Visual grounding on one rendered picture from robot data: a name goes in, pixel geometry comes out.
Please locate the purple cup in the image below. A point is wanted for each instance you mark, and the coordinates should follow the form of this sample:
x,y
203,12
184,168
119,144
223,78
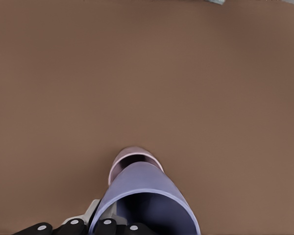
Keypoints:
x,y
147,178

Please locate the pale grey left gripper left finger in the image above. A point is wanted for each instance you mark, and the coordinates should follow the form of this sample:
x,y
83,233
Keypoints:
x,y
91,212

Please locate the pink cup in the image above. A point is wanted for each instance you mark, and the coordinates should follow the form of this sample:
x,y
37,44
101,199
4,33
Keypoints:
x,y
127,154

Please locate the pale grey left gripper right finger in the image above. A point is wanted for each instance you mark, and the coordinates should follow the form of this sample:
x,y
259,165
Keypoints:
x,y
106,225

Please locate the silver frame post foot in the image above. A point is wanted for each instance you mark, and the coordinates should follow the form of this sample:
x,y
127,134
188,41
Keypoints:
x,y
216,1

